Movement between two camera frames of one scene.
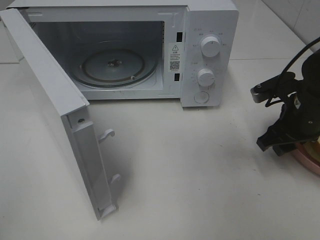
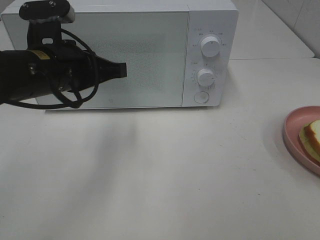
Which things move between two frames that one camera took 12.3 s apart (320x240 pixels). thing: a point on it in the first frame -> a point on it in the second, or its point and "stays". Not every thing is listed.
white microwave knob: (210, 46) stays
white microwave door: (69, 108) -> (154, 45)
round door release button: (201, 97) stays
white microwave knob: (206, 77) stays
